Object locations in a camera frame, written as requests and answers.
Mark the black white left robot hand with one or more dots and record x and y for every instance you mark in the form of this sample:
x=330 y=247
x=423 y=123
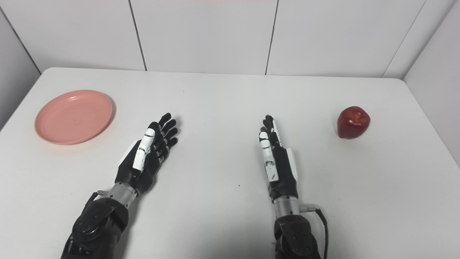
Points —
x=149 y=163

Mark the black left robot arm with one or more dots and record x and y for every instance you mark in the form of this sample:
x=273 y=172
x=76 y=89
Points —
x=97 y=226

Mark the red apple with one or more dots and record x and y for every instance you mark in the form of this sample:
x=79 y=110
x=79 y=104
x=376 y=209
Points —
x=353 y=123

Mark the pink round plate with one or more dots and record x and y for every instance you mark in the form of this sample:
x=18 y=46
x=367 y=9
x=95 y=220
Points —
x=73 y=117

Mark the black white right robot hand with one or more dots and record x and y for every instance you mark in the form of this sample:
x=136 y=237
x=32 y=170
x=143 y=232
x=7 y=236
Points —
x=284 y=172

